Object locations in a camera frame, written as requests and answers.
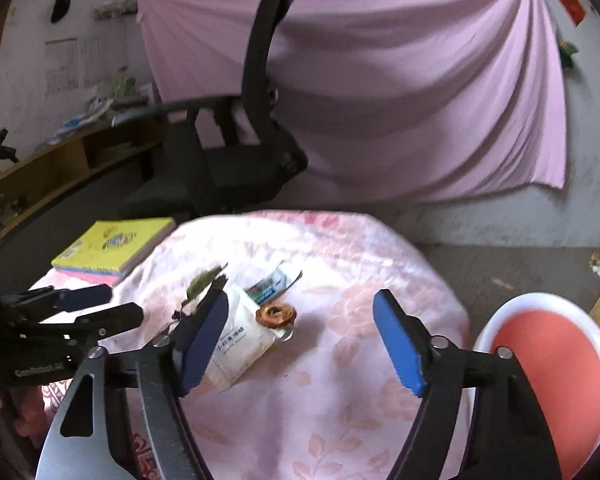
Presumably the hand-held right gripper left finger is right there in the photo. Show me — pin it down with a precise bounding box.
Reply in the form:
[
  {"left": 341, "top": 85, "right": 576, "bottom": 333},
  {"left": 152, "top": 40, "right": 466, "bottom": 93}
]
[{"left": 39, "top": 287, "right": 231, "bottom": 480}]

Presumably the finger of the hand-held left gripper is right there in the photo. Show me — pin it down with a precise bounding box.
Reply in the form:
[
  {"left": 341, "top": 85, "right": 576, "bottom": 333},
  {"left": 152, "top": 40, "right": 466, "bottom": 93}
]
[
  {"left": 72, "top": 302, "right": 145, "bottom": 338},
  {"left": 27, "top": 283, "right": 114, "bottom": 313}
]

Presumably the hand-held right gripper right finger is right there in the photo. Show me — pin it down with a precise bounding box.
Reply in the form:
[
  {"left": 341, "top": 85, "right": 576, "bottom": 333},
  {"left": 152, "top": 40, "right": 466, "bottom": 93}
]
[{"left": 372, "top": 288, "right": 563, "bottom": 480}]

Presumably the cream paper pouch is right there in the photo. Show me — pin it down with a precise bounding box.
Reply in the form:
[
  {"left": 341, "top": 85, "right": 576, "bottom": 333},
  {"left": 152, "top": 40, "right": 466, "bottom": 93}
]
[{"left": 202, "top": 284, "right": 276, "bottom": 393}]

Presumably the brown ring-shaped scrap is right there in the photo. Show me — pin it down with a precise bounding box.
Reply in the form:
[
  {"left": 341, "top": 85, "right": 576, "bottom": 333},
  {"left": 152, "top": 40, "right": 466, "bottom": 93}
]
[{"left": 255, "top": 302, "right": 299, "bottom": 343}]

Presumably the white sachet with blue stripe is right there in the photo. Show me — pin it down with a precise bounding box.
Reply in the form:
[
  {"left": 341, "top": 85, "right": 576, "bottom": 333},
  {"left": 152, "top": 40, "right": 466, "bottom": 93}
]
[{"left": 245, "top": 262, "right": 303, "bottom": 306}]

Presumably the orange and white basin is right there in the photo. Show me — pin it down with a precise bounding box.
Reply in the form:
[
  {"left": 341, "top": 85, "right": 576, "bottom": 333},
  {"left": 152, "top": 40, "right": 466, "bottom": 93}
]
[{"left": 467, "top": 294, "right": 600, "bottom": 480}]

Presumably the person's left hand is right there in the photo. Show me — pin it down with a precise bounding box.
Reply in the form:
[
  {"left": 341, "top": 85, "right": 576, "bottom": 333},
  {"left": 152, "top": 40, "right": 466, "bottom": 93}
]
[{"left": 0, "top": 385, "right": 48, "bottom": 438}]

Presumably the dried green leaf scrap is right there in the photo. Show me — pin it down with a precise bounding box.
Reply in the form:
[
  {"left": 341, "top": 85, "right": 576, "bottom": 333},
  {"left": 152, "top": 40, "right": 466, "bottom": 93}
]
[{"left": 171, "top": 261, "right": 229, "bottom": 323}]

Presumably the yellow book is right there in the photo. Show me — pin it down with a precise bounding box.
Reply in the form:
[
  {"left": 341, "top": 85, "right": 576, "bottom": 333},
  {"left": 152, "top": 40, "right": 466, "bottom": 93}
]
[{"left": 51, "top": 217, "right": 177, "bottom": 273}]

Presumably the floral covered round table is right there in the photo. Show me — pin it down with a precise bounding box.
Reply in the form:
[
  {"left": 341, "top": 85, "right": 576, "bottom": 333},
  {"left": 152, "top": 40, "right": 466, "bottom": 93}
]
[{"left": 27, "top": 210, "right": 473, "bottom": 480}]

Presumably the wooden desk with shelf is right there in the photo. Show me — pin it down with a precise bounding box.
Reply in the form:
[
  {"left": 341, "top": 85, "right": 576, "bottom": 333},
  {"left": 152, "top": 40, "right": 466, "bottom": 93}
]
[{"left": 0, "top": 105, "right": 166, "bottom": 241}]

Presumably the pile of papers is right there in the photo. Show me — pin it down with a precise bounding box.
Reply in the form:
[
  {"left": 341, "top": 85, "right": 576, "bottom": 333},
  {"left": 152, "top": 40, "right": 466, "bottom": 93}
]
[{"left": 35, "top": 95, "right": 153, "bottom": 148}]

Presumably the green white plastic bag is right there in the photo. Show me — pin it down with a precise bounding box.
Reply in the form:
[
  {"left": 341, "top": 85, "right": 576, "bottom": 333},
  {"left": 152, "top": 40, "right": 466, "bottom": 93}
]
[{"left": 111, "top": 75, "right": 138, "bottom": 98}]

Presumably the pink cloth sheet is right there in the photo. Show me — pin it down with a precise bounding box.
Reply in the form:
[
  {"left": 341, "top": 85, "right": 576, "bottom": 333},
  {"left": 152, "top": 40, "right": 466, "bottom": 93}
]
[{"left": 136, "top": 0, "right": 567, "bottom": 206}]

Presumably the black office chair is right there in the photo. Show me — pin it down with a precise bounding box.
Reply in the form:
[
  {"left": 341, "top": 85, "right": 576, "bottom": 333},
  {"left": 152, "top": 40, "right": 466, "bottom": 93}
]
[{"left": 111, "top": 0, "right": 309, "bottom": 218}]

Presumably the green and red hanging ornament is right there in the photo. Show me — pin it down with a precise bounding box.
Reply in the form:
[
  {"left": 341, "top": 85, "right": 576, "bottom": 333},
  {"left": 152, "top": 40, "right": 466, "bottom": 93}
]
[{"left": 557, "top": 40, "right": 580, "bottom": 71}]

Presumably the white wall calendar sheet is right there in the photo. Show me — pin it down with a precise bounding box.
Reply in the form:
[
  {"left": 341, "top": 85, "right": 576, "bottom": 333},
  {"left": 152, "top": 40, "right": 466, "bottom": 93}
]
[
  {"left": 45, "top": 37, "right": 78, "bottom": 97},
  {"left": 82, "top": 35, "right": 108, "bottom": 88}
]

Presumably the wire wall shelf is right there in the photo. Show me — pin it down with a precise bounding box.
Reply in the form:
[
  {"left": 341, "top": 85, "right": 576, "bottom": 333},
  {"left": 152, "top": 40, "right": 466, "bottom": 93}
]
[{"left": 94, "top": 0, "right": 138, "bottom": 21}]

